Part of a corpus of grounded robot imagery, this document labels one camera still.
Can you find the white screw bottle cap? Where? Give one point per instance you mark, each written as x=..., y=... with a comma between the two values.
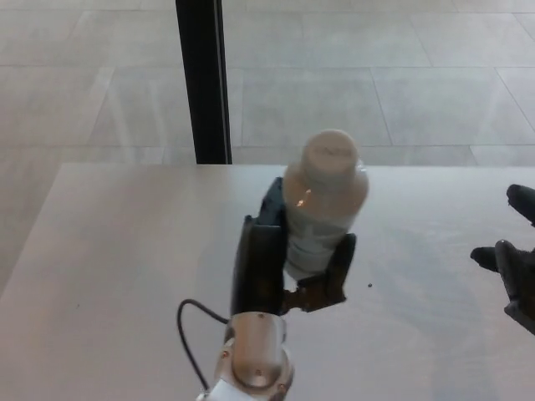
x=330, y=158

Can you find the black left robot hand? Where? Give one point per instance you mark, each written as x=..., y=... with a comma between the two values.
x=259, y=267

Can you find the white plastic bottle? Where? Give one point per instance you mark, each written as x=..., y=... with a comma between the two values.
x=317, y=225

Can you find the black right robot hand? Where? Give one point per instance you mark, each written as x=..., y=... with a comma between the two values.
x=520, y=275

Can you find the black vertical frame post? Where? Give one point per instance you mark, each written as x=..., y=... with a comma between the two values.
x=202, y=83

